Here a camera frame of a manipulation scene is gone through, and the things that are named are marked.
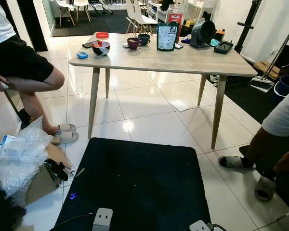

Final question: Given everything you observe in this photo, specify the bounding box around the clear bubble wrap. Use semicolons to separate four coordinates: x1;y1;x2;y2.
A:
0;116;53;198

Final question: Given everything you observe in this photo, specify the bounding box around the white blue carton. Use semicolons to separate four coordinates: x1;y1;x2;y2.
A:
0;135;15;154

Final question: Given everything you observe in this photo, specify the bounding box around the wooden board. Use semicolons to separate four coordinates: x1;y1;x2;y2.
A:
253;60;282;80

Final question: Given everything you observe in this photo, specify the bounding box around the person in white shorts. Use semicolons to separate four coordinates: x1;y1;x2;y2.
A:
218;86;289;203

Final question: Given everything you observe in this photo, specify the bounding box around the white chair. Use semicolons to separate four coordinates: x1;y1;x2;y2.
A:
54;0;79;26
71;0;93;23
124;0;158;34

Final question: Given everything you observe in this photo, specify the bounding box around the dark blue cup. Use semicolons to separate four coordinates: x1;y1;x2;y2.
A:
138;33;151;46

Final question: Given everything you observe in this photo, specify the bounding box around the blue bucket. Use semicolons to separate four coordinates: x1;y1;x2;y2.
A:
274;75;289;99

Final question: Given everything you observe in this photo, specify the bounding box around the black blower fan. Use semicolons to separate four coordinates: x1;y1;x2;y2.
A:
190;19;217;49

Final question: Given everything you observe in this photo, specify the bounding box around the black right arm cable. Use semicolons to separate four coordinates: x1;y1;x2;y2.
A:
210;222;228;231

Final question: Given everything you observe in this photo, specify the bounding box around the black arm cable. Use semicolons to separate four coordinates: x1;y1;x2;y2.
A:
53;213;94;231
210;222;228;231

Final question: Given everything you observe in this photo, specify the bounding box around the black plastic tray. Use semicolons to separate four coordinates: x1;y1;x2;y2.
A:
214;40;235;54

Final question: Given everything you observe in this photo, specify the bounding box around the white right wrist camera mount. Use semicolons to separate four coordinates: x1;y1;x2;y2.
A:
189;220;212;231

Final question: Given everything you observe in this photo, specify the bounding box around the black metal gadget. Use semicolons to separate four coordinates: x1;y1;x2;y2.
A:
44;159;75;182

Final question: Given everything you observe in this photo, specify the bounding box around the flat mop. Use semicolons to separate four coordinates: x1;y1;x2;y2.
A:
248;23;289;93

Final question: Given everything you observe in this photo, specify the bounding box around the black floor rug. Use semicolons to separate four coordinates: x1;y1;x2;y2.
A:
210;46;289;123

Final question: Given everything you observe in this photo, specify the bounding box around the dark grey carpet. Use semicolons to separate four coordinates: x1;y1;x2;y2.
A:
52;10;159;38

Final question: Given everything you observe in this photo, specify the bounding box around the brown cardboard box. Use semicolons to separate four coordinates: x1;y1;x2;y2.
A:
24;142;74;205

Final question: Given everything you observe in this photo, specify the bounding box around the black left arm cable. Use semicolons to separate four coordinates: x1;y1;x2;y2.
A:
53;213;94;231

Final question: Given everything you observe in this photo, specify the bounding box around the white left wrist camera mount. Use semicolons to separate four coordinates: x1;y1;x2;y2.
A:
92;208;113;231

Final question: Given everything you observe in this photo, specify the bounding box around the maroon cup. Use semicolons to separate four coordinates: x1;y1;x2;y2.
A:
127;37;142;51

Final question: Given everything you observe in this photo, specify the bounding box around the white shelf unit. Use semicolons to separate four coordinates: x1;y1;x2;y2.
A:
145;0;218;27

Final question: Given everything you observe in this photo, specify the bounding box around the black fuzzy bundle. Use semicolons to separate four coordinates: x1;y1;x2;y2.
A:
0;188;27;231

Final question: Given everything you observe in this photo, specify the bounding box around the person in black shorts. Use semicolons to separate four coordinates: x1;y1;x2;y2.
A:
0;0;80;145

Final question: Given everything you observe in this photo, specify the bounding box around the red label jar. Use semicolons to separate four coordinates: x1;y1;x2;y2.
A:
166;5;184;37

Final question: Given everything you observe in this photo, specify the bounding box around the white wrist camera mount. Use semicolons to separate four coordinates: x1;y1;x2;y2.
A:
92;208;113;231
189;220;212;231

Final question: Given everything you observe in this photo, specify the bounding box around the green coffee bag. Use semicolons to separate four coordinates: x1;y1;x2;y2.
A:
157;22;180;51

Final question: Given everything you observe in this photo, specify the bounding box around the orange black box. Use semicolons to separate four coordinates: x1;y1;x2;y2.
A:
214;29;225;42

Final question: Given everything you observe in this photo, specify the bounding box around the black rack stand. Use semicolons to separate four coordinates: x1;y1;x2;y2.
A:
234;0;263;53

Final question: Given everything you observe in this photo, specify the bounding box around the black red white bowl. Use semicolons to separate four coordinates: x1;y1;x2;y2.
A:
91;40;111;57

